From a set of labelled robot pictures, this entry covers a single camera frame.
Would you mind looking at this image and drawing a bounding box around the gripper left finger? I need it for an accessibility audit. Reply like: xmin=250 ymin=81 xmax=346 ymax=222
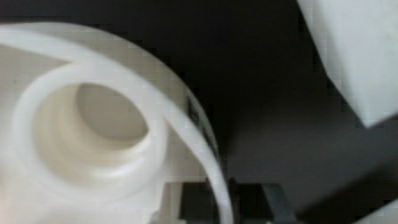
xmin=161 ymin=182 xmax=218 ymax=224

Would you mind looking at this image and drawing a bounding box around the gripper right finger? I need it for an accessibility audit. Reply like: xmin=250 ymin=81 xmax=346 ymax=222
xmin=230 ymin=179 xmax=298 ymax=224

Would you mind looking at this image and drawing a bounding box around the white round stool seat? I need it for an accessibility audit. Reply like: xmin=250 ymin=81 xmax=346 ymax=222
xmin=0 ymin=22 xmax=235 ymax=224

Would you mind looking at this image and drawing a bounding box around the white U-shaped obstacle fence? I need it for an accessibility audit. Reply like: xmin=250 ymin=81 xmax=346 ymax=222
xmin=298 ymin=0 xmax=398 ymax=128

